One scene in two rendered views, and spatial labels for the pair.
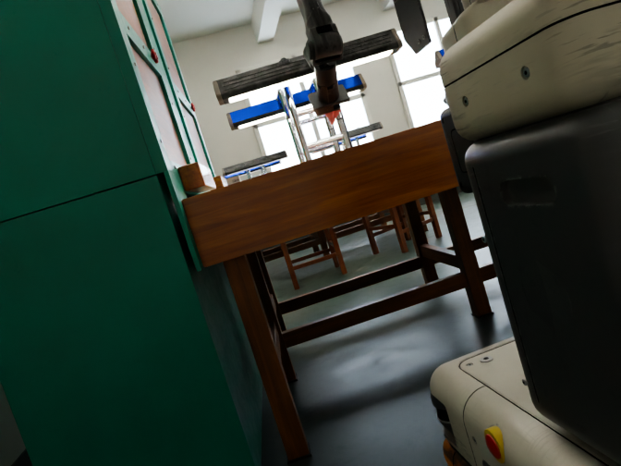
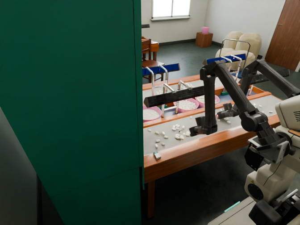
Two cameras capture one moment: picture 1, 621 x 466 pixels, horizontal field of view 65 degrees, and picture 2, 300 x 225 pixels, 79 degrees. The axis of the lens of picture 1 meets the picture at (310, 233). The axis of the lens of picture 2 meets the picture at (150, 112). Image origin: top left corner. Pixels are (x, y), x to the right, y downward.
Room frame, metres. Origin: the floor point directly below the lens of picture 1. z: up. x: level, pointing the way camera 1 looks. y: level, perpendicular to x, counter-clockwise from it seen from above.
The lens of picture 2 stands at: (0.49, 0.51, 1.78)
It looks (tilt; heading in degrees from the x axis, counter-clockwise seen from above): 34 degrees down; 341
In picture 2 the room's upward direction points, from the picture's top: 1 degrees clockwise
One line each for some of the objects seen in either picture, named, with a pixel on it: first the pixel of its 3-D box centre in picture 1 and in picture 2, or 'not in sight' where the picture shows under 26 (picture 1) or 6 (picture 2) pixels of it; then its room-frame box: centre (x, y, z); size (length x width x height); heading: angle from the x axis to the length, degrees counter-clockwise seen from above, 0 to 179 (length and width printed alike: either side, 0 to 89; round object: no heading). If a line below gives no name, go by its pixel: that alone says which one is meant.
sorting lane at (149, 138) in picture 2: not in sight; (219, 120); (1.59, -0.59, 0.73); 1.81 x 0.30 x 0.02; 94
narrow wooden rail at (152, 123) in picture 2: not in sight; (207, 112); (1.77, -0.58, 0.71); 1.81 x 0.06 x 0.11; 94
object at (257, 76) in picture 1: (307, 65); (181, 93); (1.62, -0.15, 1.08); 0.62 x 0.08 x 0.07; 94
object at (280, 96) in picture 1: (311, 137); (156, 88); (2.10, -0.13, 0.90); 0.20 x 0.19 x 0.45; 94
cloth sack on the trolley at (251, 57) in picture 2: not in sight; (239, 60); (3.77, -2.85, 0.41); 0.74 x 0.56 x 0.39; 100
